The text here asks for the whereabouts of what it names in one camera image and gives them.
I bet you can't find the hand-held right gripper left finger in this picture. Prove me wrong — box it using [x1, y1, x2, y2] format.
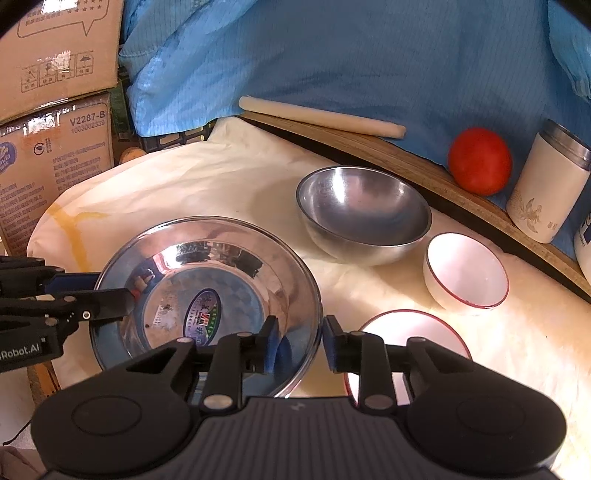
[115, 315, 281, 412]

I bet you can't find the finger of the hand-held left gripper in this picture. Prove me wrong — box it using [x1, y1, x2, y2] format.
[0, 288, 140, 331]
[0, 257, 101, 297]

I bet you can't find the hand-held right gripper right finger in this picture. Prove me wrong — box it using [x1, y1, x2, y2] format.
[322, 315, 481, 412]

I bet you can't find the white bowl with red rim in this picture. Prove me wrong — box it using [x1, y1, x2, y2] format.
[423, 233, 510, 315]
[344, 309, 472, 407]

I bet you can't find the steel bowl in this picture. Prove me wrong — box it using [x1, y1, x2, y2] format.
[296, 166, 432, 267]

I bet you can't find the printed cardboard box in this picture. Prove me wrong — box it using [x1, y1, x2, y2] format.
[0, 91, 116, 259]

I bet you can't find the cream tablecloth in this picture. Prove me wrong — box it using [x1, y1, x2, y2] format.
[27, 117, 591, 480]

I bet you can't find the black plastic crate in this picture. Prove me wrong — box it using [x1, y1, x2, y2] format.
[117, 117, 218, 154]

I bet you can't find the curved wooden board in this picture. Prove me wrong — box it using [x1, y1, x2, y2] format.
[240, 111, 591, 304]

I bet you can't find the plain cardboard box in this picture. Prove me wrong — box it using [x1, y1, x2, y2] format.
[0, 0, 125, 124]

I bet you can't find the pale wooden rolling pin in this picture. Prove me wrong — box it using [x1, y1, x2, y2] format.
[239, 96, 407, 139]

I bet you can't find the red tomato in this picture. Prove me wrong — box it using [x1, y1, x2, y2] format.
[448, 128, 513, 197]

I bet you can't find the white thermos cup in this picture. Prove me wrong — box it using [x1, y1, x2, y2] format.
[506, 119, 591, 244]

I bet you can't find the white plastic jug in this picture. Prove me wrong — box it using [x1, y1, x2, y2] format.
[574, 212, 591, 288]

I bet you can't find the blue cloth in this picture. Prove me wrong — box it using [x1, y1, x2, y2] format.
[119, 0, 591, 259]

